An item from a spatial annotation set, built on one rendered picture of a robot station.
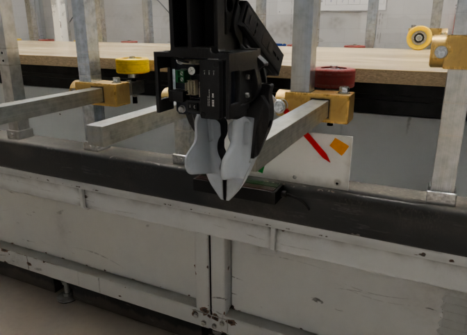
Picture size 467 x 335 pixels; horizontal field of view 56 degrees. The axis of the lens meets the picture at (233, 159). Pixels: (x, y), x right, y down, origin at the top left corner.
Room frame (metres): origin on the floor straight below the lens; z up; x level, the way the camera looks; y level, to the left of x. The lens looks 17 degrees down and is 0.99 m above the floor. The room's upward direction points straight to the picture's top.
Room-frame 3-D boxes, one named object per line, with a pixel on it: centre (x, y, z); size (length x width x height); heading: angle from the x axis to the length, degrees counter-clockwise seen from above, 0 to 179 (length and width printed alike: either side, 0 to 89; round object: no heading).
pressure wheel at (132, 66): (1.08, 0.25, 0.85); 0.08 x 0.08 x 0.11
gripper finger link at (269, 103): (0.41, -0.01, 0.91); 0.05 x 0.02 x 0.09; 65
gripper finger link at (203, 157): (0.41, 0.03, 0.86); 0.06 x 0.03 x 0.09; 155
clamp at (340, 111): (0.79, -0.15, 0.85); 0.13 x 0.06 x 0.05; 65
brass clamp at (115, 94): (1.00, 0.31, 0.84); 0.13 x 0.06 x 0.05; 65
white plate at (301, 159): (0.78, -0.09, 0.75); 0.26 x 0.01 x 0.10; 65
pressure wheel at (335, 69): (0.83, -0.19, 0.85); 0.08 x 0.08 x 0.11
